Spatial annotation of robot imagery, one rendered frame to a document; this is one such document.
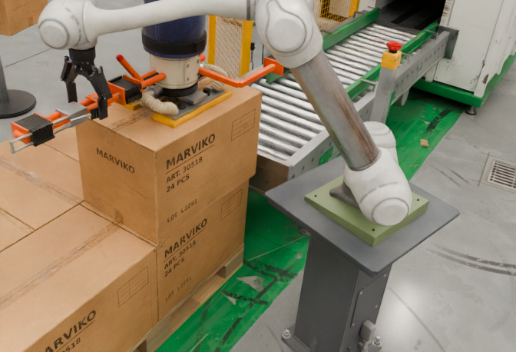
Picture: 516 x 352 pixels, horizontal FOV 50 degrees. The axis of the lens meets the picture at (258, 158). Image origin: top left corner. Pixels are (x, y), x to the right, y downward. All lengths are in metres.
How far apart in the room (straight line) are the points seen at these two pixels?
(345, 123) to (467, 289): 1.59
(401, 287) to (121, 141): 1.56
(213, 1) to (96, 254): 0.97
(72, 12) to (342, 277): 1.26
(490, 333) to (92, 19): 2.13
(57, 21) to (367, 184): 0.93
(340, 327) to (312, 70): 1.10
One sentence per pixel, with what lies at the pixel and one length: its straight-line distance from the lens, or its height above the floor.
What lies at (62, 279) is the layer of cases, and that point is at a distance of 1.97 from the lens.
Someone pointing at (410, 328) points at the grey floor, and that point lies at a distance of 2.66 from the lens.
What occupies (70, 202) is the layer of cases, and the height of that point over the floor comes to 0.54.
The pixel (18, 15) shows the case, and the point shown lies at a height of 0.72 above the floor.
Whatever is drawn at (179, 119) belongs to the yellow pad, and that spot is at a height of 0.96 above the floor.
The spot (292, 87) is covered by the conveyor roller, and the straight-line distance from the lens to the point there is 3.26.
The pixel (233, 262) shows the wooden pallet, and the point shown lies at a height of 0.08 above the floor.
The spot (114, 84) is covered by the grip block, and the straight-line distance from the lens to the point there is 1.90.
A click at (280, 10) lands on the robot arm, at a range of 1.36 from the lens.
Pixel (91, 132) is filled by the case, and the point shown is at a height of 0.89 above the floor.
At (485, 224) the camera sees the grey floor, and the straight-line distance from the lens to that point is 3.42.
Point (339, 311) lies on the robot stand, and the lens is 2.16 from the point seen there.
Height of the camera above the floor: 1.91
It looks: 33 degrees down
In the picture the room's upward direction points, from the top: 5 degrees clockwise
